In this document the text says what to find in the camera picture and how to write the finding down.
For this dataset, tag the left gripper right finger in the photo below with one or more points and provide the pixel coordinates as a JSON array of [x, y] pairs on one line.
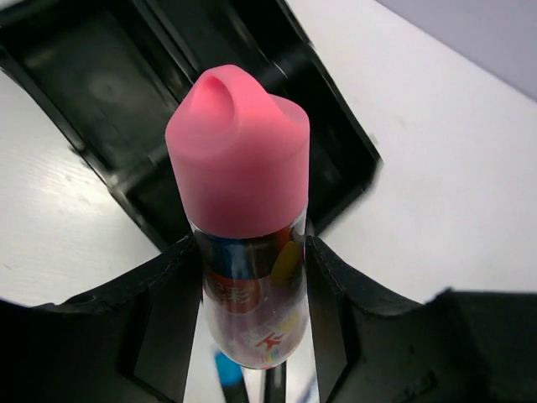
[[374, 345]]

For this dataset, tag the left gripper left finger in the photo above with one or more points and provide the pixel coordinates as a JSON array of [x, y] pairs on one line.
[[128, 340]]

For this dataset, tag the pink cap glue bottle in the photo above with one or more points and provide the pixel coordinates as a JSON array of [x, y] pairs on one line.
[[241, 157]]

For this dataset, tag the blue highlighter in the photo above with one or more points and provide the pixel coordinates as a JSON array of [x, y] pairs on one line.
[[231, 379]]

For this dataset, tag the black compartment tray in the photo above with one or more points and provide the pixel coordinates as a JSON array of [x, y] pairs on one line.
[[110, 74]]

